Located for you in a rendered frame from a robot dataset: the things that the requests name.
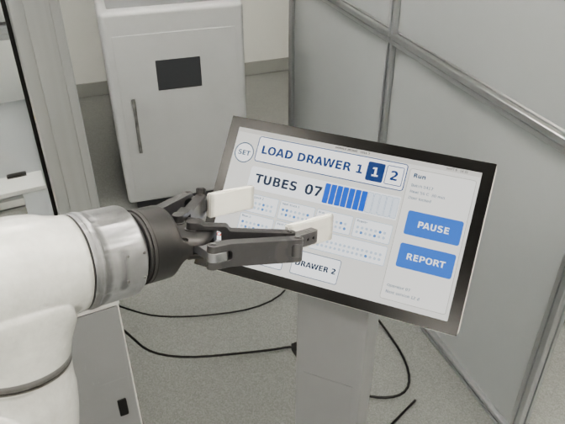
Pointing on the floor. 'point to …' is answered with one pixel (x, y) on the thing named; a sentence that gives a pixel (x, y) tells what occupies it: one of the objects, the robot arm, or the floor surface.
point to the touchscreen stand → (333, 362)
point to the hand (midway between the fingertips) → (282, 212)
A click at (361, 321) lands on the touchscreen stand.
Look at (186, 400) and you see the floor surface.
